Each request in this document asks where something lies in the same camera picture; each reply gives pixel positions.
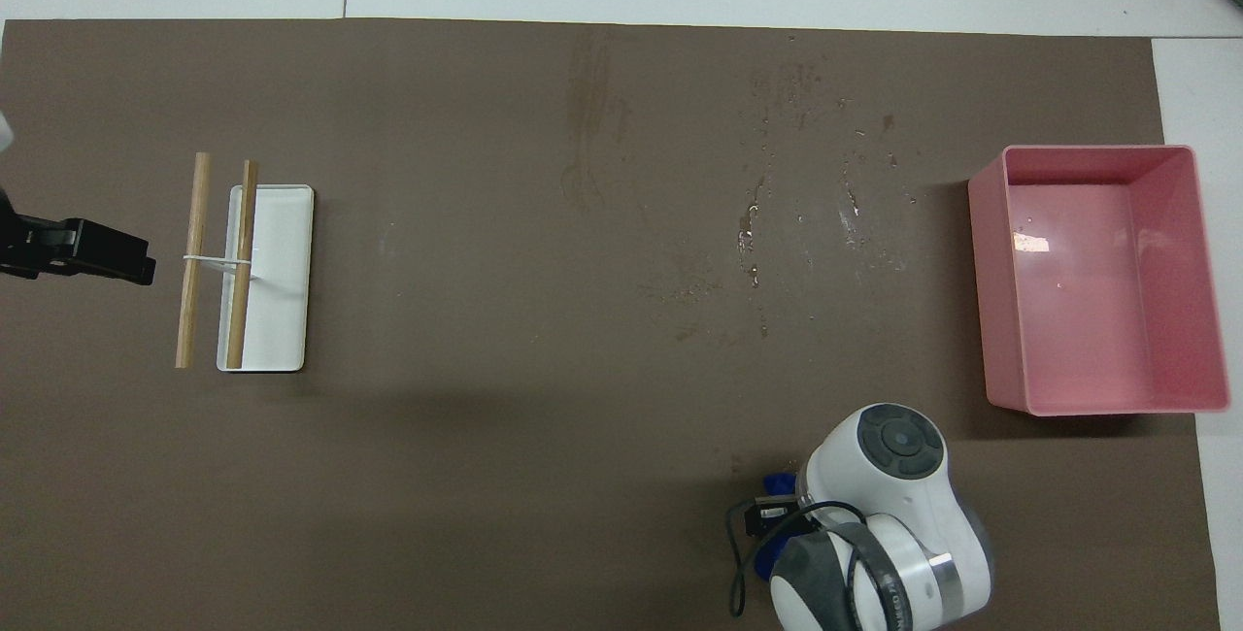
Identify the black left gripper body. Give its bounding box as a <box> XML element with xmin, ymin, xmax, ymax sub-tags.
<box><xmin>0</xmin><ymin>186</ymin><xmax>80</xmax><ymax>279</ymax></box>

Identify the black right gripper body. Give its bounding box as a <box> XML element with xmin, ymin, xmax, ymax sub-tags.
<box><xmin>745</xmin><ymin>492</ymin><xmax>803</xmax><ymax>528</ymax></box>

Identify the blue towel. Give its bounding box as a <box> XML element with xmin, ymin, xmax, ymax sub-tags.
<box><xmin>752</xmin><ymin>470</ymin><xmax>815</xmax><ymax>585</ymax></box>

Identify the wooden rod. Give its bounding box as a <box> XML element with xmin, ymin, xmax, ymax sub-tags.
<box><xmin>175</xmin><ymin>151</ymin><xmax>214</xmax><ymax>370</ymax></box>
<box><xmin>225</xmin><ymin>160</ymin><xmax>261</xmax><ymax>370</ymax></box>

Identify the white rectangular tray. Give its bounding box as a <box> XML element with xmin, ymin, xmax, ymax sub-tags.
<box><xmin>216</xmin><ymin>184</ymin><xmax>317</xmax><ymax>375</ymax></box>

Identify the brown table mat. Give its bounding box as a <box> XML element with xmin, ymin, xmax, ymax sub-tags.
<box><xmin>0</xmin><ymin>17</ymin><xmax>1224</xmax><ymax>631</ymax></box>

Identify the pink plastic bin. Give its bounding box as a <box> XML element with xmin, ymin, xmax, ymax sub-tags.
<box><xmin>967</xmin><ymin>145</ymin><xmax>1232</xmax><ymax>417</ymax></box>

